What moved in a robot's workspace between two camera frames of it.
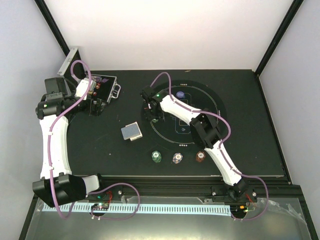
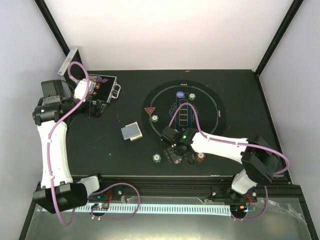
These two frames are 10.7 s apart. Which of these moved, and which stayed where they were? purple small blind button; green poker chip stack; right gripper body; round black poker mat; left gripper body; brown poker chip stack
Moved: green poker chip stack; right gripper body
Stayed: left gripper body; round black poker mat; purple small blind button; brown poker chip stack
